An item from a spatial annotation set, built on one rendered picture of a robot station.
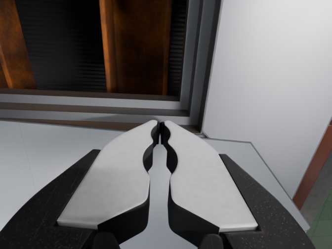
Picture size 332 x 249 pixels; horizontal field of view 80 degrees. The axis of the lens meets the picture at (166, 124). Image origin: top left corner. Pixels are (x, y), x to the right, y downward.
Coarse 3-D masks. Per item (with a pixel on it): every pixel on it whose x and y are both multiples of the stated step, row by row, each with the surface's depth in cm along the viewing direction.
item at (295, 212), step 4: (292, 208) 18; (296, 208) 18; (292, 212) 18; (296, 212) 18; (300, 212) 18; (296, 216) 18; (300, 216) 18; (296, 220) 19; (300, 220) 19; (304, 220) 19; (300, 224) 19; (304, 224) 19; (308, 224) 19; (304, 228) 19; (308, 228) 19
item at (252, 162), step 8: (248, 144) 15; (248, 152) 15; (256, 152) 15; (248, 160) 15; (256, 160) 15; (248, 168) 16; (256, 168) 16; (264, 168) 16; (256, 176) 16; (264, 176) 16; (272, 176) 16; (264, 184) 17; (272, 184) 17; (280, 184) 17; (272, 192) 17; (280, 192) 17; (280, 200) 17; (288, 200) 17; (288, 208) 18
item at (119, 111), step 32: (192, 0) 13; (192, 32) 14; (192, 64) 15; (0, 96) 16; (32, 96) 16; (64, 96) 16; (96, 96) 16; (128, 96) 16; (160, 96) 17; (192, 96) 14; (128, 128) 14; (192, 128) 15
